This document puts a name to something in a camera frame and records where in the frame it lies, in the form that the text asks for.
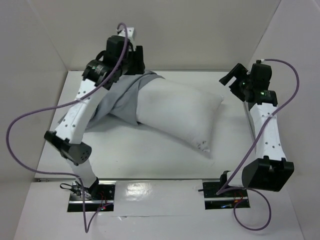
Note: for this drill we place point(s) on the aluminium rail frame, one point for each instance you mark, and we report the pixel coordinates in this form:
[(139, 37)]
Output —
[(247, 115)]

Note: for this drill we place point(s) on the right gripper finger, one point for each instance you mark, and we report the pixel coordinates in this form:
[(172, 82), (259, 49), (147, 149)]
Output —
[(236, 78), (237, 68)]

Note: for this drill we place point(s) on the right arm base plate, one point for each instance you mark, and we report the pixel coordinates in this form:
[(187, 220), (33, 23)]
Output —
[(226, 200)]

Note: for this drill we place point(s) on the white pillow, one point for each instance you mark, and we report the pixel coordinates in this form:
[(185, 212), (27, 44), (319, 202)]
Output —
[(179, 111)]

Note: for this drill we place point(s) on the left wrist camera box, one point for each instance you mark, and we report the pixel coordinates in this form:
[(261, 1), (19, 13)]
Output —
[(131, 33)]

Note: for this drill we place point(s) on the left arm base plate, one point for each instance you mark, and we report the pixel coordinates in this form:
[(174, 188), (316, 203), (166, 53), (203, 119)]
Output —
[(103, 197)]

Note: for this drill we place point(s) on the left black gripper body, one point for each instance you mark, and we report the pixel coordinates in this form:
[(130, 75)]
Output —
[(131, 66)]

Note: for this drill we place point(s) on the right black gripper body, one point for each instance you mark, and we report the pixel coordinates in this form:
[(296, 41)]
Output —
[(235, 83)]

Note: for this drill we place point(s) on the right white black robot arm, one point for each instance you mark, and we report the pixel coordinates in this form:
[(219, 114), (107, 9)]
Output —
[(265, 165)]

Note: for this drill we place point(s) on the grey pillowcase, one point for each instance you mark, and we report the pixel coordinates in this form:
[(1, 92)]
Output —
[(121, 100)]

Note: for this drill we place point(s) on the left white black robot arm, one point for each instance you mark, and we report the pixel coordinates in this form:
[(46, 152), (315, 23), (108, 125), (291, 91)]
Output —
[(121, 57)]

